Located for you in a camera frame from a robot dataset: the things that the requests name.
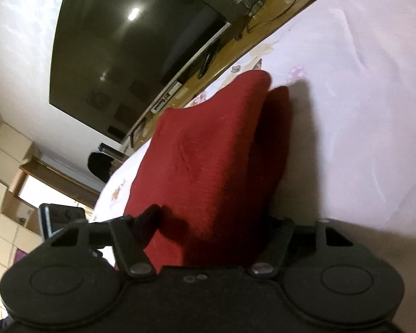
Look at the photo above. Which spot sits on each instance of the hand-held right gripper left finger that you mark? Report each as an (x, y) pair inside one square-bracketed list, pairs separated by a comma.
[(149, 220)]

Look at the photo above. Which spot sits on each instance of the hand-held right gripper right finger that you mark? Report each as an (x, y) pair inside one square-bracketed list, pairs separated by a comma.
[(280, 237)]

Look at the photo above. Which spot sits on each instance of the red knitted garment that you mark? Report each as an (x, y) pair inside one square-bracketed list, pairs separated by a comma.
[(211, 152)]

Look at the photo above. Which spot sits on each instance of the black round chair back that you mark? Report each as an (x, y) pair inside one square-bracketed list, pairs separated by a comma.
[(100, 166)]

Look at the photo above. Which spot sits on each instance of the cream wardrobe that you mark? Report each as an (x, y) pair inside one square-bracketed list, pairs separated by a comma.
[(3, 180)]

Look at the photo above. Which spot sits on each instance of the silver set-top box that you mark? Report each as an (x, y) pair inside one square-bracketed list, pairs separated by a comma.
[(165, 97)]

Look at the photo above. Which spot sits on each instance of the black flat screen television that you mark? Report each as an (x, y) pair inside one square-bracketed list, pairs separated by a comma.
[(124, 52)]

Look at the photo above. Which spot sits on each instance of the white floral bed sheet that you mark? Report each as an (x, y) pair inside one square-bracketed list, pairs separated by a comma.
[(360, 86)]

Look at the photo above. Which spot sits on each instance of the wooden television stand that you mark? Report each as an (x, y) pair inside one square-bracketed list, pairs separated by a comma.
[(263, 20)]

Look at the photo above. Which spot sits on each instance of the wooden window frame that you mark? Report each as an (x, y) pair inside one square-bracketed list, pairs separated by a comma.
[(59, 180)]

